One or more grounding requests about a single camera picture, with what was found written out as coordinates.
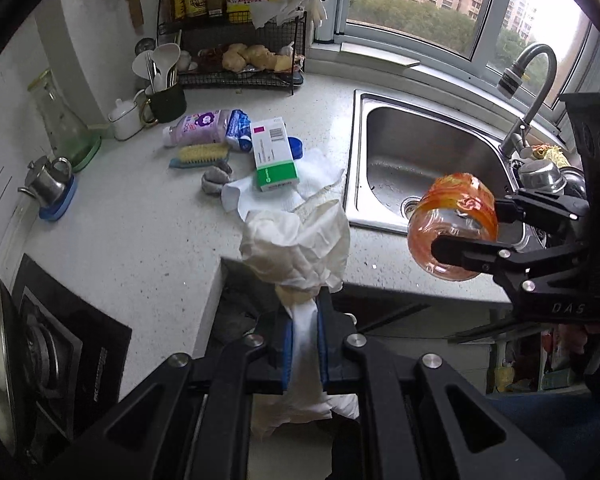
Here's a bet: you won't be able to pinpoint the orange plastic cup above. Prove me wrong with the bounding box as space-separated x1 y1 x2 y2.
407 172 498 282

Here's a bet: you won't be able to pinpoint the white latex gloves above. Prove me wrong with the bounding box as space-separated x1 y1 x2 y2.
239 200 358 439

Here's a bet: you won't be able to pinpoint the white paper towel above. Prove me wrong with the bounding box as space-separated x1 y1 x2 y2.
221 148 344 221

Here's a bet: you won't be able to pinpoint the green white medicine box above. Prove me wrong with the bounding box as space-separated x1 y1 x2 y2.
251 117 299 192

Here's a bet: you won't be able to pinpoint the grey rag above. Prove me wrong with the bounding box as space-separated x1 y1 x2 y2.
201 160 233 196

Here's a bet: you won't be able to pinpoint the blue tissue pack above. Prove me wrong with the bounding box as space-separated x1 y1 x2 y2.
225 110 252 153

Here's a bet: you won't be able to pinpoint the purple label plastic bottle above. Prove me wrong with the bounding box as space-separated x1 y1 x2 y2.
162 110 230 148

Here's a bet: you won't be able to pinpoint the stainless steel sink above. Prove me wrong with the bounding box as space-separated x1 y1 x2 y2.
344 89 519 235

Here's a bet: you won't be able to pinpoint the grey gooseneck faucet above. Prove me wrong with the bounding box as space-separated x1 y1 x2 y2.
496 42 560 158

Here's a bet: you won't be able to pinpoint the blue bottle cap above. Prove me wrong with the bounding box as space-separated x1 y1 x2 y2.
288 136 303 160

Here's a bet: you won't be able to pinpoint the yellow scrub brush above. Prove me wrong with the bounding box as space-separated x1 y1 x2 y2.
169 143 230 169

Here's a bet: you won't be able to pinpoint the dark green utensil mug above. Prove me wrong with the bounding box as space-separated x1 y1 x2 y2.
140 84 187 127

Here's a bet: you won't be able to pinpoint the green carafe coaster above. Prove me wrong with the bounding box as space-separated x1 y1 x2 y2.
70 131 102 174

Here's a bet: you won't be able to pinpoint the blue coaster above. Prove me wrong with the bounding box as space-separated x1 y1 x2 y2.
38 176 78 222

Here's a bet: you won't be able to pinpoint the small white lidded pot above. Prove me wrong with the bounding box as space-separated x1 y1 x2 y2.
108 99 144 142

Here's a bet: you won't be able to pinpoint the ginger root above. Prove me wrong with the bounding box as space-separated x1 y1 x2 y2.
222 44 294 73

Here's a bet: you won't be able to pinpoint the small steel teapot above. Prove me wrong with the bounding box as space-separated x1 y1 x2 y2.
18 156 73 207

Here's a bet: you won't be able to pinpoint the glass carafe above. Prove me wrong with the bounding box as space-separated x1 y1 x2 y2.
28 68 95 160

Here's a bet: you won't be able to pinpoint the black wire rack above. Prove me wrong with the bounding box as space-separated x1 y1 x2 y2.
156 0 308 93

